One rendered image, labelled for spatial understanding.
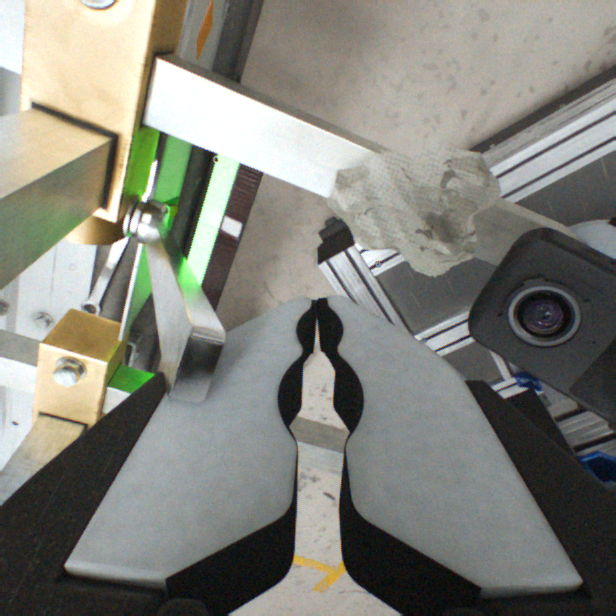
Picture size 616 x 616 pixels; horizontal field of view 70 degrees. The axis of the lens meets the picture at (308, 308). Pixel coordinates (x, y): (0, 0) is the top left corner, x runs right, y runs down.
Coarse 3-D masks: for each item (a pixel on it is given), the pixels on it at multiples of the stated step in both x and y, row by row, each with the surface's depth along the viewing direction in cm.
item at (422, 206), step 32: (384, 160) 21; (416, 160) 22; (448, 160) 21; (480, 160) 21; (352, 192) 22; (384, 192) 21; (416, 192) 21; (448, 192) 22; (480, 192) 21; (352, 224) 23; (384, 224) 23; (416, 224) 23; (448, 224) 23; (416, 256) 24; (448, 256) 23
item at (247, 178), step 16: (240, 176) 38; (256, 176) 38; (240, 192) 39; (240, 208) 40; (224, 224) 40; (240, 224) 40; (224, 240) 41; (224, 256) 42; (208, 272) 43; (224, 272) 43; (208, 288) 44
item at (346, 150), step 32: (0, 0) 18; (0, 32) 19; (0, 64) 20; (160, 64) 20; (192, 64) 22; (160, 96) 20; (192, 96) 20; (224, 96) 20; (256, 96) 21; (160, 128) 21; (192, 128) 21; (224, 128) 21; (256, 128) 21; (288, 128) 21; (320, 128) 21; (256, 160) 22; (288, 160) 22; (320, 160) 22; (352, 160) 22; (320, 192) 23; (480, 224) 24; (512, 224) 24; (544, 224) 24; (480, 256) 24
